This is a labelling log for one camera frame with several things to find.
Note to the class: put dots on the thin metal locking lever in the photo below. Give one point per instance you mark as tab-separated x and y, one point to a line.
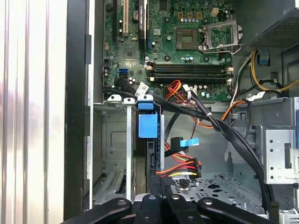
222	51

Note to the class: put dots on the black expansion slot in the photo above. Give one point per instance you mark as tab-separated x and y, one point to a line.
115	21

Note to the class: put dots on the black graphics card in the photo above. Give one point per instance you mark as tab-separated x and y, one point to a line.
142	25

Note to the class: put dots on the metal socket cover frame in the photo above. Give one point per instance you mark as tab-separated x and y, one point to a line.
234	32

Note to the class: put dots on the white expansion slot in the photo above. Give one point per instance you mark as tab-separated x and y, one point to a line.
126	18

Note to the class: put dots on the metal disk bay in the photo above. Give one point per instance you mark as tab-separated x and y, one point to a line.
116	140

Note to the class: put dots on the CPU socket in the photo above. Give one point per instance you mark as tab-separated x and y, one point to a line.
186	38

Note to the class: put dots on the black open PC case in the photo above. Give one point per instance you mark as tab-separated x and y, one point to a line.
74	116

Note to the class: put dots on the black RAM slot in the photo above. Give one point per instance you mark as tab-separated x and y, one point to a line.
189	67
189	77

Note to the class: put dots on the green motherboard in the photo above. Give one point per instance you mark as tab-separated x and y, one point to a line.
163	53

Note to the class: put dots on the hard disk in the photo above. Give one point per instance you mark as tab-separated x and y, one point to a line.
147	126

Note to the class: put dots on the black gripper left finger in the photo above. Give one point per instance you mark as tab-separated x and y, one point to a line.
149	210

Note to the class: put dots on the metal drive cage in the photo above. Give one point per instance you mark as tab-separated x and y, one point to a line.
278	149

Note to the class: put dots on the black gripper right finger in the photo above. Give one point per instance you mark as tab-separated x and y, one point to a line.
180	210

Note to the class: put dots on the grey power supply unit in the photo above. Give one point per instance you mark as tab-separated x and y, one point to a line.
278	35

